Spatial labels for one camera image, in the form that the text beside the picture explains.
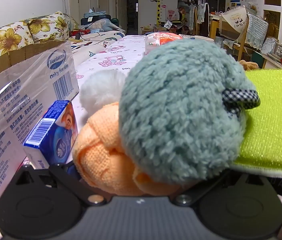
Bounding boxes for black bag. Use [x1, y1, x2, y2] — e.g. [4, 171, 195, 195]
[81, 14, 112, 26]

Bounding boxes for red box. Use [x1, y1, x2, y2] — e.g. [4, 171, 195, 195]
[70, 29, 91, 37]

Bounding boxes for orange and white packet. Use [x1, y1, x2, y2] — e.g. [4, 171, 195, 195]
[145, 32, 184, 55]

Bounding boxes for giraffe height chart sticker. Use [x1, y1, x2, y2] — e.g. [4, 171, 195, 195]
[156, 0, 167, 28]

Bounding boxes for blue paper carton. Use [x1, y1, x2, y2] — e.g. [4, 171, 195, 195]
[23, 100, 79, 173]

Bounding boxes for yellow floral cushion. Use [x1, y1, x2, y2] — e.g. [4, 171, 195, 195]
[27, 11, 70, 43]
[0, 21, 35, 63]

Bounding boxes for teal fluffy plush toy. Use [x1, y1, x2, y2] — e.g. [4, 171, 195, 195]
[118, 38, 261, 187]

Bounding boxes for green microfiber cloth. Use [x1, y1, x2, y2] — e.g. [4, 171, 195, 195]
[231, 69, 282, 180]

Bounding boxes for cardboard box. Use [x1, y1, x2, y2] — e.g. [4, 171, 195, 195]
[0, 40, 79, 235]

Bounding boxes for orange knitted plush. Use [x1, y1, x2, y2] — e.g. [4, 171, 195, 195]
[71, 102, 181, 197]

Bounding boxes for sofa with cartoon cover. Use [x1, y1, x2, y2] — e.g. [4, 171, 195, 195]
[69, 29, 126, 68]

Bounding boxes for wooden chair with cloth cover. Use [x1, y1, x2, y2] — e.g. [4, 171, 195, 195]
[218, 7, 269, 62]

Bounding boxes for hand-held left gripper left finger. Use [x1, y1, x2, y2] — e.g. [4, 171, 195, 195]
[12, 164, 106, 205]

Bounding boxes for brown teddy bear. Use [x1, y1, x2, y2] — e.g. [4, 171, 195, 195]
[238, 59, 259, 71]

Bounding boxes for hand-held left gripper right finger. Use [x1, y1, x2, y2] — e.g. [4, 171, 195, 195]
[171, 169, 279, 205]

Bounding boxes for white fluffy plush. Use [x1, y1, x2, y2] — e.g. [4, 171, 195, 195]
[79, 69, 127, 117]

